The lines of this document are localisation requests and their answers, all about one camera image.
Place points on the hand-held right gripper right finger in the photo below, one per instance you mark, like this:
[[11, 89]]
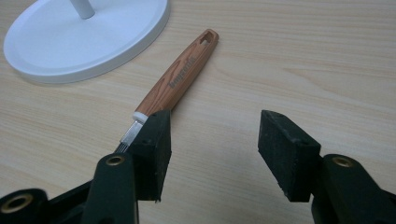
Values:
[[289, 161]]

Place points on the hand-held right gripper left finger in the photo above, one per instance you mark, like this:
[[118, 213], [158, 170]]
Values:
[[149, 161]]

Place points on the white utensil rack with hooks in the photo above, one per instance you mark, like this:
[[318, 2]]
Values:
[[77, 46]]

